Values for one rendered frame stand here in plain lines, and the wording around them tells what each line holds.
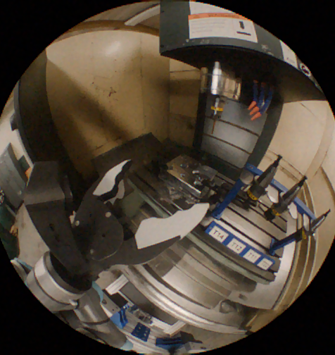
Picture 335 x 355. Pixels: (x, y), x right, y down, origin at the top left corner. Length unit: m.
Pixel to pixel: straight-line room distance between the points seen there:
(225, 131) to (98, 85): 1.21
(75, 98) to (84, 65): 0.33
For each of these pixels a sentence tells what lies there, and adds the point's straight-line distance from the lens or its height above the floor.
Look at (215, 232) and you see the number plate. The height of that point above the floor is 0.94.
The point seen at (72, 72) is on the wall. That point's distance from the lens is 1.22.
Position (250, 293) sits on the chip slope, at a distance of 0.90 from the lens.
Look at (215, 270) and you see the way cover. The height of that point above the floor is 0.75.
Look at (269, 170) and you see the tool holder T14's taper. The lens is 0.34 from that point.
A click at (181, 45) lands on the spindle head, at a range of 0.34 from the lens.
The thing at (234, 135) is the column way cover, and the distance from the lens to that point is 0.92.
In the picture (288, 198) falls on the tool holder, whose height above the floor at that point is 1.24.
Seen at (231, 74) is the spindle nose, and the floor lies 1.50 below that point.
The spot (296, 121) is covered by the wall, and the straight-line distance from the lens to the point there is 1.36.
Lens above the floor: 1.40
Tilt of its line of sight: 45 degrees down
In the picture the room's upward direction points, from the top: straight up
